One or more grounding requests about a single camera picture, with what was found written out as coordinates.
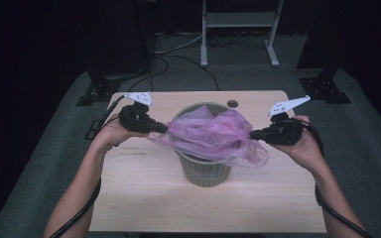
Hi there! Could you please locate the grey floor cable bundle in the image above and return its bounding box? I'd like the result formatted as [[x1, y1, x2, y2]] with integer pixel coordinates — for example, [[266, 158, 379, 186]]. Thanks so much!
[[155, 31, 203, 56]]

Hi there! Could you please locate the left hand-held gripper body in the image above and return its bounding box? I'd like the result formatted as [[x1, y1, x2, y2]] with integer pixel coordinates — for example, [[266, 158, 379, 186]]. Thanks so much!
[[118, 91, 154, 134]]

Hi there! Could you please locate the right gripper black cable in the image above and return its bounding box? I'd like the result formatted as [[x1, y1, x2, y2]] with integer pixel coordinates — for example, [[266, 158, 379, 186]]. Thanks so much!
[[287, 118, 373, 238]]

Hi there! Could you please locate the black table bracket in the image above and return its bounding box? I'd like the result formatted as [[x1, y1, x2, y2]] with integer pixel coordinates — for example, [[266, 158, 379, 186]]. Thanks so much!
[[84, 119, 104, 141]]

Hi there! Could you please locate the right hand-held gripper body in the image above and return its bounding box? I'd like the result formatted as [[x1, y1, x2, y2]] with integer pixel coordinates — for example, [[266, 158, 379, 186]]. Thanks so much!
[[261, 94, 312, 147]]

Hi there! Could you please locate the black floor cable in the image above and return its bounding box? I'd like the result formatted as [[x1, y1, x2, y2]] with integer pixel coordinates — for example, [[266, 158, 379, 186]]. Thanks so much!
[[127, 58, 170, 92], [155, 54, 220, 92]]

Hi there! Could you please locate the person's right hand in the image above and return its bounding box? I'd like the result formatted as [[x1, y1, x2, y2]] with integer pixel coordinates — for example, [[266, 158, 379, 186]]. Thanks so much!
[[271, 114, 325, 174]]

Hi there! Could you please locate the black metal stand base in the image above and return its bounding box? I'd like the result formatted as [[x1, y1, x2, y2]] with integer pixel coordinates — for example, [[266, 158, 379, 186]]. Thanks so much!
[[298, 65, 351, 105], [75, 68, 123, 107]]

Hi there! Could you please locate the pink plastic bag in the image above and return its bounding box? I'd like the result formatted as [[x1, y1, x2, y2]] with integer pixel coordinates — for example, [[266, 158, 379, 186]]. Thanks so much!
[[147, 104, 271, 169]]

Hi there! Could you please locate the white metal stand frame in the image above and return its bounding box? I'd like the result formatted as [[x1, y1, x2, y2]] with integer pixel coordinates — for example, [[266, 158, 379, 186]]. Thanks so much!
[[199, 0, 285, 68]]

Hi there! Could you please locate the green plastic bin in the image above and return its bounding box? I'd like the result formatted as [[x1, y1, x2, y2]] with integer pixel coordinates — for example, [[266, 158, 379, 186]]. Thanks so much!
[[172, 101, 234, 188]]

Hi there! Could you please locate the person's left hand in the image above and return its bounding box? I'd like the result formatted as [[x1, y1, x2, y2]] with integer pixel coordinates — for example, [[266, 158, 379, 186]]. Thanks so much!
[[93, 113, 150, 154]]

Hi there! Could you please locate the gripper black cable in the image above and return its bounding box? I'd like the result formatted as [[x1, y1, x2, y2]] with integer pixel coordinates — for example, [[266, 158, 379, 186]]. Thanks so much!
[[49, 93, 127, 238], [287, 118, 373, 238]]

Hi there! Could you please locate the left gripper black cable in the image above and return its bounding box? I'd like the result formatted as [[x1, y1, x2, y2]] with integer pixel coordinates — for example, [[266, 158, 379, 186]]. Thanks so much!
[[49, 93, 127, 238]]

